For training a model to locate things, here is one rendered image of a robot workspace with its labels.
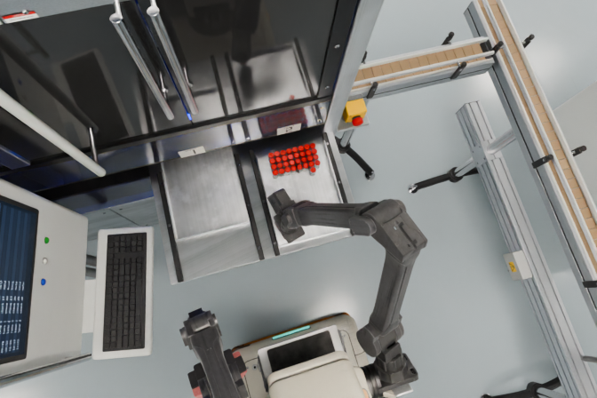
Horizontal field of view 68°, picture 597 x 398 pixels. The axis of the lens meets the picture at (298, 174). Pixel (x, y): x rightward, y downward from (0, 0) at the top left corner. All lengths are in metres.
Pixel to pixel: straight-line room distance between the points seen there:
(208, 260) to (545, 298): 1.43
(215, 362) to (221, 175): 0.80
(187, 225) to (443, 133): 1.74
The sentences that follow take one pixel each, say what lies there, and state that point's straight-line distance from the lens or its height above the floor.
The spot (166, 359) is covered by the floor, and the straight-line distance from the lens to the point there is 2.54.
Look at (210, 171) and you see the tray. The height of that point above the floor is 0.88.
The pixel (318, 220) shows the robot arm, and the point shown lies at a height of 1.31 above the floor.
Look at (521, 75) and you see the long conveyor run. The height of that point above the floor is 0.93.
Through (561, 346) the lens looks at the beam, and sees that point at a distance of 2.27.
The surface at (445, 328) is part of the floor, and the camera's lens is 2.64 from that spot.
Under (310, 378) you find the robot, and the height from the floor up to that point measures 1.34.
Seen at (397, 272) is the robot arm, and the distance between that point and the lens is 1.01.
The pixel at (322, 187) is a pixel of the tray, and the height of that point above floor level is 0.88.
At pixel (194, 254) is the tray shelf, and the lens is 1.62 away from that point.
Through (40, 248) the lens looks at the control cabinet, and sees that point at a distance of 1.50.
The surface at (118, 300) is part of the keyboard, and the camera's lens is 1.73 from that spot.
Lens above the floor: 2.47
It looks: 74 degrees down
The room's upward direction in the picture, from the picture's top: 11 degrees clockwise
